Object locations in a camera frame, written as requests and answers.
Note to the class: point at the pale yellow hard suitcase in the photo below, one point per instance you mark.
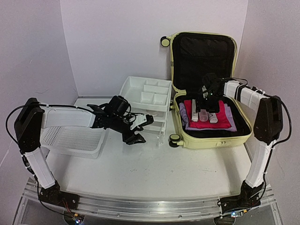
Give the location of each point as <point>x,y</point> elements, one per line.
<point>193,55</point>

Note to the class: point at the purple folded cloth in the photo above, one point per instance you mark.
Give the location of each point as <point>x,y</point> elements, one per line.
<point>228,114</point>

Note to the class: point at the red folded cloth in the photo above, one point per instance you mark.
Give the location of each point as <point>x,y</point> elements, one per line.
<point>223,122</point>

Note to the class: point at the white plastic drawer organizer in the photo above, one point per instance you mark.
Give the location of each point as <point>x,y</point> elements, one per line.
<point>149,96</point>

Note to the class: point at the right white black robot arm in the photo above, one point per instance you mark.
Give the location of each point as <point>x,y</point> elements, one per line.
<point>267,128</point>

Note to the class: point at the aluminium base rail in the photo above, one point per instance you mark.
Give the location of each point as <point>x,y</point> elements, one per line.
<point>174,210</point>

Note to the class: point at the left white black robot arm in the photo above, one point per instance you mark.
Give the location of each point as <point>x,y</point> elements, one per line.
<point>35,116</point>

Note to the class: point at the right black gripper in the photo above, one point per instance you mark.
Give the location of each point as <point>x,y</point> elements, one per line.
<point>200,105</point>

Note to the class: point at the white cosmetic tube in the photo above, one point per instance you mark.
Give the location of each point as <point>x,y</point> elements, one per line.
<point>194,114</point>

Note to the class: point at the white perforated plastic basket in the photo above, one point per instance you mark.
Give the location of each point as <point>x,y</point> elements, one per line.
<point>81,142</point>

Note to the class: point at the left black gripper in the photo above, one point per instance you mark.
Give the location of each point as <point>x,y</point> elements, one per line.
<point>132,138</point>

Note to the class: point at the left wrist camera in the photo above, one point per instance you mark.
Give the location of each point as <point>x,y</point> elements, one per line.
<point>138,121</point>

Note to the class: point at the white small bottle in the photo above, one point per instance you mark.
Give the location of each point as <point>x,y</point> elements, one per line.
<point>213,118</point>

